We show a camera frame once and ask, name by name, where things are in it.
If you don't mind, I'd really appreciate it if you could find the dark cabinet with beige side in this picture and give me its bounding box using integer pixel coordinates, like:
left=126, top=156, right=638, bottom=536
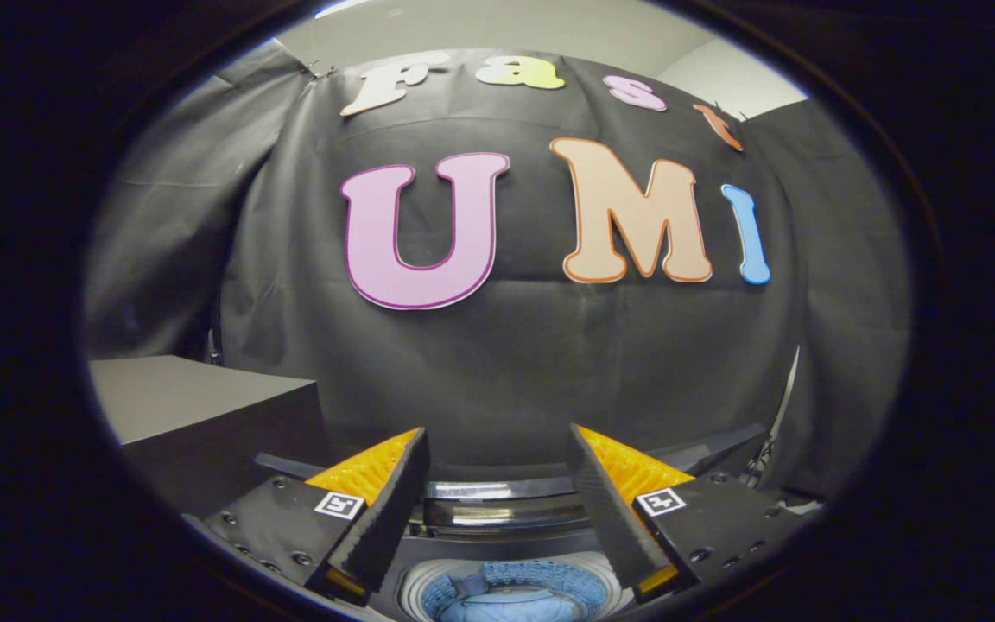
left=87, top=354, right=334, bottom=519

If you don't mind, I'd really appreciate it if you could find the black tripod stand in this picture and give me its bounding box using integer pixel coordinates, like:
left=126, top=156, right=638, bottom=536
left=746, top=346, right=802, bottom=492

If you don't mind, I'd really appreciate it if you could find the light blue shirt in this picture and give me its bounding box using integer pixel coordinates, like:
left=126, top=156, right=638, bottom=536
left=433, top=562, right=611, bottom=622

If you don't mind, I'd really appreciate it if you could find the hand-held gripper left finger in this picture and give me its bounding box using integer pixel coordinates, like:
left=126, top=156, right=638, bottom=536
left=182, top=426, right=431, bottom=606

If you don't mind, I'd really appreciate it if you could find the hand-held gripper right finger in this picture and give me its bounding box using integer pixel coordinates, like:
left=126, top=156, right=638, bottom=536
left=567, top=423, right=818, bottom=603

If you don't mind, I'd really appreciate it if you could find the grey washing machine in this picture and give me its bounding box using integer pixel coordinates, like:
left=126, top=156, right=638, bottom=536
left=368, top=523, right=662, bottom=622

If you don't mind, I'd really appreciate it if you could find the black backdrop cloth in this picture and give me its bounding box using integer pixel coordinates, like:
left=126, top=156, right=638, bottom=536
left=83, top=39, right=911, bottom=502

